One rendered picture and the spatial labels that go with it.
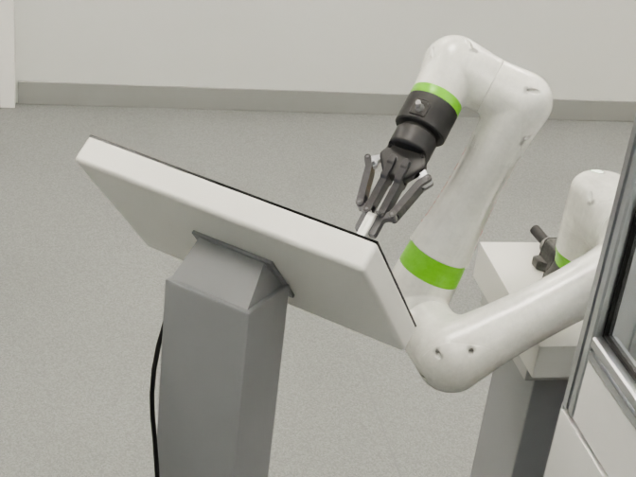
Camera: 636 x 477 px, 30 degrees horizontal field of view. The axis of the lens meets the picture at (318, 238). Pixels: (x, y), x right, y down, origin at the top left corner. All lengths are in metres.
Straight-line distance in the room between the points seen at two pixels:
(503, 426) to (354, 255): 0.95
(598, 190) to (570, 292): 0.24
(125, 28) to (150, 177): 3.25
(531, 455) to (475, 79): 0.82
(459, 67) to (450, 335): 0.45
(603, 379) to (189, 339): 0.64
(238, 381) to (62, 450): 1.33
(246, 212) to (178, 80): 3.42
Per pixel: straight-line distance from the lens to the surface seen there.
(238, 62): 5.11
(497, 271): 2.38
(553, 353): 2.20
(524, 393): 2.39
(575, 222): 2.26
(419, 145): 1.97
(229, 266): 1.82
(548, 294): 2.08
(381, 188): 1.96
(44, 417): 3.24
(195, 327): 1.85
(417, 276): 2.12
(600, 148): 5.37
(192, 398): 1.93
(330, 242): 1.65
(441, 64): 2.02
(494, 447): 2.56
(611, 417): 1.70
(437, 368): 2.03
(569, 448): 1.83
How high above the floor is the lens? 1.96
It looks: 28 degrees down
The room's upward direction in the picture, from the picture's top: 7 degrees clockwise
